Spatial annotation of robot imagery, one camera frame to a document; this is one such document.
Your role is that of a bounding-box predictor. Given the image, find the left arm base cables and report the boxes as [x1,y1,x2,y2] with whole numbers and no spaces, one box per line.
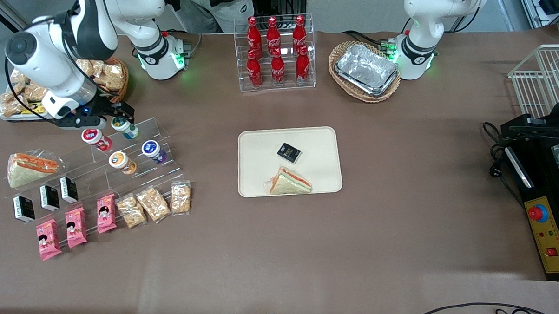
[341,30,401,56]

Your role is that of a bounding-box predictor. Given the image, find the green cap gum bottle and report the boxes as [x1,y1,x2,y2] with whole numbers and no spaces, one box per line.
[111,116,140,140]

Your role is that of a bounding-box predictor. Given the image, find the red emergency stop button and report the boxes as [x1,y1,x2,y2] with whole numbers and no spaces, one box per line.
[527,204,549,223]

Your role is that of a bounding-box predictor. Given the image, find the aluminium foil tray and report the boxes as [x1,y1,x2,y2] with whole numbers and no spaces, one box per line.
[334,43,401,98]

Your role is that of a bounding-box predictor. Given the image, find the clear acrylic stepped stand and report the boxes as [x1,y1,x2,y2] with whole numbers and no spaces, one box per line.
[2,113,195,249]

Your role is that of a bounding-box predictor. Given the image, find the wrapped triangle sandwich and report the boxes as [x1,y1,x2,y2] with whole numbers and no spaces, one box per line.
[7,152,61,191]
[263,166,314,197]

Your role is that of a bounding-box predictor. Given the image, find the metal shelf frame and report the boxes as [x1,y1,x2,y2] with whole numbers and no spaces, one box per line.
[519,0,559,40]

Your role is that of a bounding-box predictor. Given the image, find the orange cap gum bottle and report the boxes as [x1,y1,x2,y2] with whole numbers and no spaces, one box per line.
[108,151,138,176]

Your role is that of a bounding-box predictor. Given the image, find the yellow black control box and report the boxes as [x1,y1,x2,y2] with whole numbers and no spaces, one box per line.
[520,196,559,281]

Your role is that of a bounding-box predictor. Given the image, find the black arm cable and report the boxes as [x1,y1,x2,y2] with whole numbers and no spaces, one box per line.
[2,54,57,122]

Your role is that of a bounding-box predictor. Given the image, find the dark brown wicker basket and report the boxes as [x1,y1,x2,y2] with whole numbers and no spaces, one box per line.
[94,57,131,106]

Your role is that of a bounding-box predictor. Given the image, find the beige plastic tray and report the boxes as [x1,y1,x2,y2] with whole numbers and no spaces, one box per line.
[236,124,345,202]

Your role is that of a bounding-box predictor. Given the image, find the white rectangular tray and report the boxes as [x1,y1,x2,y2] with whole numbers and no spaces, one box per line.
[0,68,55,122]

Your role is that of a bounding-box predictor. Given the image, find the black stand behind table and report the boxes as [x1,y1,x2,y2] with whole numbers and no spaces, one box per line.
[256,0,308,19]

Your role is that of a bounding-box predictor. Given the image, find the white wire basket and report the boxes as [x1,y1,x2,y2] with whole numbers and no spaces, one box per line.
[506,42,559,122]

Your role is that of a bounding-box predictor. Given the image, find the purple cap gum bottle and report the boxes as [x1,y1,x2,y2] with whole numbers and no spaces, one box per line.
[141,140,169,165]

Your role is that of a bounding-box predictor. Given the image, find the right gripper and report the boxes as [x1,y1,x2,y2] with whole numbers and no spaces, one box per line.
[41,91,136,132]

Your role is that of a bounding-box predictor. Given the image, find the black power cable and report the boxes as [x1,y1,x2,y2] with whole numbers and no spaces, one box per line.
[480,121,528,209]

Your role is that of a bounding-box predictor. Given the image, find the red cap gum bottle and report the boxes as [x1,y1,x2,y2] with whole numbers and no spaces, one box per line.
[81,127,113,152]

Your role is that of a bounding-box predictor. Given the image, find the black equipment unit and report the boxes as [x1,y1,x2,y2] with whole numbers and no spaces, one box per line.
[497,89,559,204]

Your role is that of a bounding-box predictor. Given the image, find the pink snack packet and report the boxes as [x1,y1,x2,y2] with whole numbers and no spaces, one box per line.
[64,206,89,249]
[96,193,119,235]
[34,218,64,262]

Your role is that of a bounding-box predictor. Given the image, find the light wicker basket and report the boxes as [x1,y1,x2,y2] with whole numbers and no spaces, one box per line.
[328,40,403,105]

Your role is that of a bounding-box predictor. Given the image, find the red cola bottle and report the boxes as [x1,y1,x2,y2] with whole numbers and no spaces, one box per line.
[295,46,312,85]
[246,16,264,53]
[292,14,308,49]
[246,50,264,89]
[270,47,287,86]
[266,16,283,51]

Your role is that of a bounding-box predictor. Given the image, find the black snack box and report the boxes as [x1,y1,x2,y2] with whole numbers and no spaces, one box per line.
[11,195,37,224]
[39,185,61,212]
[59,177,80,204]
[276,143,303,164]

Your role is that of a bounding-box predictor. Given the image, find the clear acrylic bottle rack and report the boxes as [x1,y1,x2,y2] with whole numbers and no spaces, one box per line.
[231,10,319,95]

